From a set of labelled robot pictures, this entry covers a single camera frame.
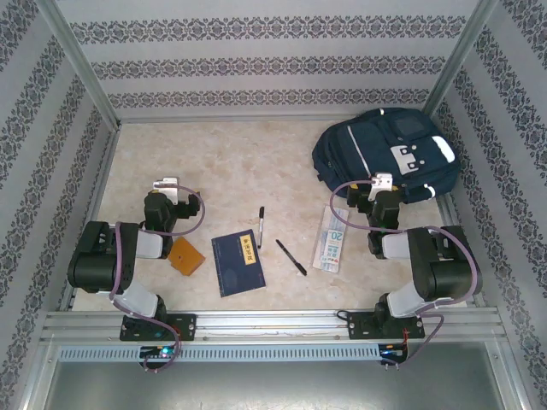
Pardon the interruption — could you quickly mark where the grey metal sheet panel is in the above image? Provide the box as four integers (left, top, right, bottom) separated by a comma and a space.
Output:
25, 358, 525, 410

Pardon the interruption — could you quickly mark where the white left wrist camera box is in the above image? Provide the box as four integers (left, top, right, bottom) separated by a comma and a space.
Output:
152, 176, 192, 204

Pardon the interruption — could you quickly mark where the slim black pen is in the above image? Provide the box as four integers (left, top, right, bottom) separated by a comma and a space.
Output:
275, 238, 308, 277

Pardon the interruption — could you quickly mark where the navy blue backpack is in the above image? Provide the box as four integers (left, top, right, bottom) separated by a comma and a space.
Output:
311, 107, 462, 204

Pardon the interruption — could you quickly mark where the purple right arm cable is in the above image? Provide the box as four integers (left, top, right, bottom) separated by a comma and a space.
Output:
331, 179, 482, 372

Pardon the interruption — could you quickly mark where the clear ruler set package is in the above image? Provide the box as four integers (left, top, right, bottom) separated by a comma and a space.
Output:
311, 203, 352, 274

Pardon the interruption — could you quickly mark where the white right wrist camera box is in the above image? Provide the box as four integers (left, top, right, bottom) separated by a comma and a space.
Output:
368, 173, 394, 201

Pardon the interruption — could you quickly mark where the aluminium side rail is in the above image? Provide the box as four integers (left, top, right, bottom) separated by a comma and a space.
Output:
59, 127, 121, 312
434, 195, 486, 308

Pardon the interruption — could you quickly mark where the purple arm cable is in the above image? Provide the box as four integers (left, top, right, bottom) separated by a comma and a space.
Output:
331, 179, 482, 372
109, 183, 207, 373

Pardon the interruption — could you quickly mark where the blue notebook yellow label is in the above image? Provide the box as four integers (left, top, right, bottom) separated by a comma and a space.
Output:
210, 230, 267, 299

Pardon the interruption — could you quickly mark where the grey slotted cable duct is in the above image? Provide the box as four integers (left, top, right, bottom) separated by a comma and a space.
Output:
56, 343, 382, 364

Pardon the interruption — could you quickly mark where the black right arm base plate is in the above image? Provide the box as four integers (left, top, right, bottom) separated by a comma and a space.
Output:
346, 310, 427, 342

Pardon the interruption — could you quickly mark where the thin aluminium wall strip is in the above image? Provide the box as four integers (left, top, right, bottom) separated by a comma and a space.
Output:
117, 115, 368, 126

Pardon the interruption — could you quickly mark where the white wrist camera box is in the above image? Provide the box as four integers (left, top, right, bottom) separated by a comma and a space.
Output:
152, 176, 192, 204
368, 173, 394, 201

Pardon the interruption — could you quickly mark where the aluminium frame post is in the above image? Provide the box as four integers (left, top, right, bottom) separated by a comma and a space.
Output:
421, 0, 499, 125
36, 0, 124, 132

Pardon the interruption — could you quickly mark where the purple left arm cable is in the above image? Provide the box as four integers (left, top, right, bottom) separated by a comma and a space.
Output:
109, 183, 207, 373

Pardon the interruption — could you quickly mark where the orange leather wallet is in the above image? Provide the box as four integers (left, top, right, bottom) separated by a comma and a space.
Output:
166, 237, 206, 278

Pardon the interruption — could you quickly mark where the long aluminium mounting rail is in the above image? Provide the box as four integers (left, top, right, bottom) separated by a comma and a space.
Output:
40, 309, 502, 343

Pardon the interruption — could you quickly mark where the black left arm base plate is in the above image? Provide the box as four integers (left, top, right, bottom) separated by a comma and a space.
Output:
119, 313, 198, 343

